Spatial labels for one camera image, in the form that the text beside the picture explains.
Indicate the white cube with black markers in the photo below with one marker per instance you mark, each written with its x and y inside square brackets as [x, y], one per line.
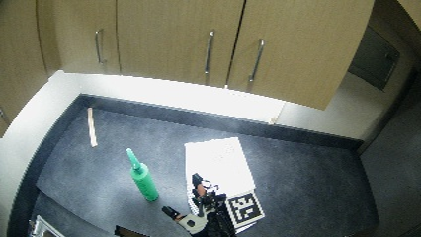
[246, 208]

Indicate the white flat box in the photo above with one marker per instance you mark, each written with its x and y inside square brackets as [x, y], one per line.
[218, 161]

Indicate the green nozzle bottle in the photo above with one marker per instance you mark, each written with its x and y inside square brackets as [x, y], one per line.
[144, 182]

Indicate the light wooden stick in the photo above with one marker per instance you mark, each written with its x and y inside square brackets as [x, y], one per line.
[90, 126]

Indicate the medium beige cabinet door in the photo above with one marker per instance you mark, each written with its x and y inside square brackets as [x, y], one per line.
[174, 36]

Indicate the wide beige cabinet door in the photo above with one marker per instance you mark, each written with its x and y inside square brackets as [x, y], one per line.
[302, 49]

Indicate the narrow beige cabinet door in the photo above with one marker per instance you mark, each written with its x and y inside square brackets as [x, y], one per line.
[74, 33]

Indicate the tall beige side cabinet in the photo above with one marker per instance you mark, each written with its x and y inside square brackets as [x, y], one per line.
[20, 59]

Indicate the white metal frame object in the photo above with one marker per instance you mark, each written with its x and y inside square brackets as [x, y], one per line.
[43, 227]

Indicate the dark grey wall panel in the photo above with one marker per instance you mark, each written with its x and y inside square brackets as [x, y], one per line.
[372, 59]

